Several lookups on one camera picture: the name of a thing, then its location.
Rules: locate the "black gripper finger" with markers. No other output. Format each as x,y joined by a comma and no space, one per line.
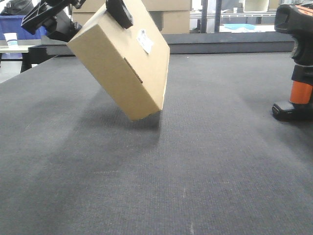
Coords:
43,14
120,13

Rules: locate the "orange black barcode scanner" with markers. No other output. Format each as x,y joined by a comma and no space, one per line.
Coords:
297,20

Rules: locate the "white paper cup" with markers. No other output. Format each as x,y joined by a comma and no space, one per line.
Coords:
11,39

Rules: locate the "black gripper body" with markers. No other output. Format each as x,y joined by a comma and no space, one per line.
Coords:
58,24

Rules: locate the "blue plastic bin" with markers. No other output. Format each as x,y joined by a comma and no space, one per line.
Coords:
12,24

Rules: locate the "light blue tray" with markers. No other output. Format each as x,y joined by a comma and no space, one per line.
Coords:
239,28

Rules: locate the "small cardboard package box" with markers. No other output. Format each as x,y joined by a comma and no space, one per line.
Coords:
135,80

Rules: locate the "large Ecoflow cardboard box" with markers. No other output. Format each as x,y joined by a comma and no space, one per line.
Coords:
171,16

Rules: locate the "white barcode label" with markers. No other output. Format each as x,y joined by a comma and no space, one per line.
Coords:
145,42

